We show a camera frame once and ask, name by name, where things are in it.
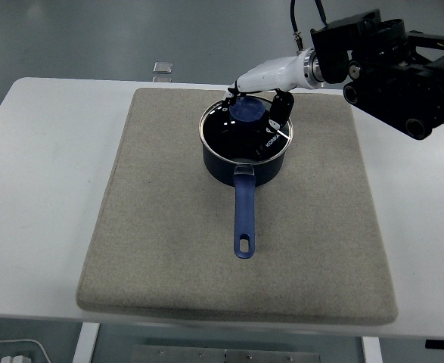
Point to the silver floor socket plate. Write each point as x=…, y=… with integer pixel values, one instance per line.
x=162, y=78
x=163, y=67

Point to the glass pot lid blue knob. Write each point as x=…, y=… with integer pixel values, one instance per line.
x=221, y=132

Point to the small white block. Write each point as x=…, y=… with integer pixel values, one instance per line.
x=23, y=359
x=8, y=359

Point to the beige fabric mat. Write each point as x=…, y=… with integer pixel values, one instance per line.
x=149, y=227

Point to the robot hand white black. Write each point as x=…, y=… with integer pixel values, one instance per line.
x=271, y=73

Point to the grey metal plate with screws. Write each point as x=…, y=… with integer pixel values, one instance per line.
x=225, y=355

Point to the black flat bar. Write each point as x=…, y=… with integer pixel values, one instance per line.
x=443, y=344

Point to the white table leg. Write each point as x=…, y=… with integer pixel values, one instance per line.
x=85, y=344
x=372, y=351

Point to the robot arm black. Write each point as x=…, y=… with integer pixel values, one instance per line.
x=395, y=75

